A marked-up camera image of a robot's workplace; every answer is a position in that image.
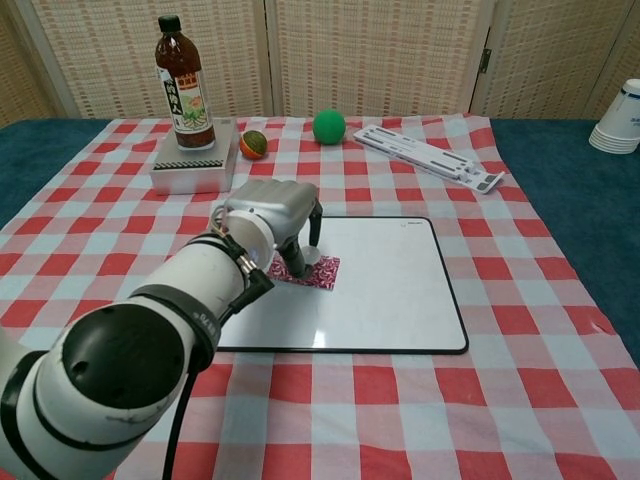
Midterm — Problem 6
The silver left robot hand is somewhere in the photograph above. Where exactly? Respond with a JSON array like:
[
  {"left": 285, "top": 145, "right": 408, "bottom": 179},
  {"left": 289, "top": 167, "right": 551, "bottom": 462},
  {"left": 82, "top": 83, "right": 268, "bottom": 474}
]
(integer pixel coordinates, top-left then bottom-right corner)
[{"left": 223, "top": 179, "right": 324, "bottom": 279}]

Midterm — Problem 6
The red patterned cloth pouch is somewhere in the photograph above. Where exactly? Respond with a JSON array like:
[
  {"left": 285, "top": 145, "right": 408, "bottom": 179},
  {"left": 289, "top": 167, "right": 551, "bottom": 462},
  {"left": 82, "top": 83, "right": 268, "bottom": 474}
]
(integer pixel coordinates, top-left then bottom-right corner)
[{"left": 266, "top": 255, "right": 342, "bottom": 291}]

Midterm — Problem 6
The white board black rim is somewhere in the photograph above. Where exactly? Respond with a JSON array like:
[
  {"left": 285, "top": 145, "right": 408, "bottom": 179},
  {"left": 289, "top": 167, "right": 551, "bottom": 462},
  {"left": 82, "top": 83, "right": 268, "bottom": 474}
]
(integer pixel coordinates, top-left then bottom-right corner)
[{"left": 213, "top": 215, "right": 470, "bottom": 356}]

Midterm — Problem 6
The red white checkered tablecloth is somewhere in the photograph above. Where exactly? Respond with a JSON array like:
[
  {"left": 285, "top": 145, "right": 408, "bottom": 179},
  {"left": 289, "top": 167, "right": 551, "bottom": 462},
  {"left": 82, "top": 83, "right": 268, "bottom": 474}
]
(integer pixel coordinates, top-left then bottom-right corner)
[{"left": 0, "top": 112, "right": 640, "bottom": 480}]

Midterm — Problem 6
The small orange green ball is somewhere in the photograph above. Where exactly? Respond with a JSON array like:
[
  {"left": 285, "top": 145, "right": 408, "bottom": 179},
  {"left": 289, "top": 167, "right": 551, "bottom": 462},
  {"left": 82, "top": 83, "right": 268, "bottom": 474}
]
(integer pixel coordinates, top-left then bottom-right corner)
[{"left": 239, "top": 129, "right": 268, "bottom": 161}]

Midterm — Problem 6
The silver metal box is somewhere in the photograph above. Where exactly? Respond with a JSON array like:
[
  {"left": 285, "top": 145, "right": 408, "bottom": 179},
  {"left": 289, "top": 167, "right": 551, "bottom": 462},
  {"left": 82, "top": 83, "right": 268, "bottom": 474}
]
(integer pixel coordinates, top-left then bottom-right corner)
[{"left": 149, "top": 117, "right": 238, "bottom": 196}]

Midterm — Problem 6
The brown sauce bottle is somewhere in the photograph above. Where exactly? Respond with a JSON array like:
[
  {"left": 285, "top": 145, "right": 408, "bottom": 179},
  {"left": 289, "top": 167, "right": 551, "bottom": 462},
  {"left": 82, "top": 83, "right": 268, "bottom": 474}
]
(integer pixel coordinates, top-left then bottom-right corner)
[{"left": 153, "top": 14, "right": 217, "bottom": 151}]

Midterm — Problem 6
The white folding stand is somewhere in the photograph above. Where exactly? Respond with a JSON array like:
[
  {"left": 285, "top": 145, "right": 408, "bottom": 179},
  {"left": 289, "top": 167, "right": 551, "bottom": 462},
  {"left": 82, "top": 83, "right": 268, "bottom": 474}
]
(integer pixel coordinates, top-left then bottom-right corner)
[{"left": 352, "top": 124, "right": 506, "bottom": 195}]

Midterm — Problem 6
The beige woven folding screen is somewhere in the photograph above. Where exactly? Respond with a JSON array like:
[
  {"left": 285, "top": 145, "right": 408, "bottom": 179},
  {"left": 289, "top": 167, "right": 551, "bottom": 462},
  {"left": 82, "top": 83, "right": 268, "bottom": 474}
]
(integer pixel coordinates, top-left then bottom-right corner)
[{"left": 0, "top": 0, "right": 640, "bottom": 121}]

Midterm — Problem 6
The teal table cover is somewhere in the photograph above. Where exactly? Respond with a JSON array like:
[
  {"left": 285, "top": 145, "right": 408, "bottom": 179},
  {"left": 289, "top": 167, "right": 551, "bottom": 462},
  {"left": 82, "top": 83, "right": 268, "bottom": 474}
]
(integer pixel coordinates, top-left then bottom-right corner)
[{"left": 0, "top": 117, "right": 640, "bottom": 361}]

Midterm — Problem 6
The white paper cup stack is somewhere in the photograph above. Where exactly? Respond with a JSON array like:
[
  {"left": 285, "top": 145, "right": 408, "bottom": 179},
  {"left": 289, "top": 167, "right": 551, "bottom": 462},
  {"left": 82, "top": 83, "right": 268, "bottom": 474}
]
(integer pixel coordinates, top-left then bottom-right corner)
[{"left": 588, "top": 77, "right": 640, "bottom": 155}]

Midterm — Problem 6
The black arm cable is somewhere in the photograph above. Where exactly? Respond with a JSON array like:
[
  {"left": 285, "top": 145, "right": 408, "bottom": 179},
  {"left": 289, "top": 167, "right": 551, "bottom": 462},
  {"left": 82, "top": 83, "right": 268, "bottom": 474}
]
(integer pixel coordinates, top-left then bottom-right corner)
[{"left": 160, "top": 227, "right": 275, "bottom": 480}]

